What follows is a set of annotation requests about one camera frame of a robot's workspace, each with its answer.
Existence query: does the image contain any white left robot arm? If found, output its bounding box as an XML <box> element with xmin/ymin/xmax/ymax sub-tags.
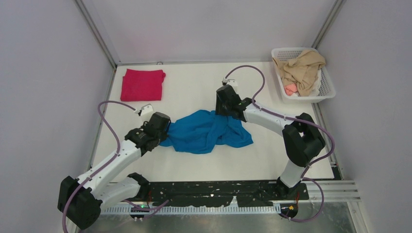
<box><xmin>57</xmin><ymin>112</ymin><xmax>171</xmax><ymax>230</ymax></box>

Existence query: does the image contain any beige t shirt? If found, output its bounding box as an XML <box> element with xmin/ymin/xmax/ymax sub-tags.
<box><xmin>273</xmin><ymin>50</ymin><xmax>326</xmax><ymax>97</ymax></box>

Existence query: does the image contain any blue t shirt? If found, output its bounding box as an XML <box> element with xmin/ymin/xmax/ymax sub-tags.
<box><xmin>160</xmin><ymin>110</ymin><xmax>254</xmax><ymax>154</ymax></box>

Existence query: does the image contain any white slotted cable duct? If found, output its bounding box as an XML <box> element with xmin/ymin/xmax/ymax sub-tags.
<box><xmin>101</xmin><ymin>204</ymin><xmax>281</xmax><ymax>215</ymax></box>

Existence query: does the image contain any pink garment in basket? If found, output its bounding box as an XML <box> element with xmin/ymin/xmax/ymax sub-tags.
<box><xmin>284</xmin><ymin>83</ymin><xmax>299</xmax><ymax>97</ymax></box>

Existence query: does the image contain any white garment in basket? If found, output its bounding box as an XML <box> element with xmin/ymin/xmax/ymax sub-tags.
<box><xmin>309</xmin><ymin>69</ymin><xmax>322</xmax><ymax>97</ymax></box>

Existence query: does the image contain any folded red t shirt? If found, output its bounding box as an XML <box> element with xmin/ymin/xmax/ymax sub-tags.
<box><xmin>120</xmin><ymin>69</ymin><xmax>166</xmax><ymax>102</ymax></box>

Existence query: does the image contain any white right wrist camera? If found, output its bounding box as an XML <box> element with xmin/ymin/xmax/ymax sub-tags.
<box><xmin>222</xmin><ymin>78</ymin><xmax>238</xmax><ymax>92</ymax></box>

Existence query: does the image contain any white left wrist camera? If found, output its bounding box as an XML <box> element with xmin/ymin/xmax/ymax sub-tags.
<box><xmin>134</xmin><ymin>104</ymin><xmax>154</xmax><ymax>117</ymax></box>

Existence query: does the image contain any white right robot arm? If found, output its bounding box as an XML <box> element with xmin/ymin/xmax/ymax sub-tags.
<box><xmin>216</xmin><ymin>84</ymin><xmax>326</xmax><ymax>199</ymax></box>

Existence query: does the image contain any aluminium frame rail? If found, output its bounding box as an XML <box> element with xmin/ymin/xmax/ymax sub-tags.
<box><xmin>74</xmin><ymin>0</ymin><xmax>117</xmax><ymax>69</ymax></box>

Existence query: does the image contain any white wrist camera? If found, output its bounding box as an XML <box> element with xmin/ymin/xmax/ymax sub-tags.
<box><xmin>134</xmin><ymin>104</ymin><xmax>154</xmax><ymax>117</ymax></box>
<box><xmin>222</xmin><ymin>78</ymin><xmax>238</xmax><ymax>92</ymax></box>

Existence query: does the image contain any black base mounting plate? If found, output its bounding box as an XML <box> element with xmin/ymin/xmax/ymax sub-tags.
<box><xmin>136</xmin><ymin>180</ymin><xmax>309</xmax><ymax>207</ymax></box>

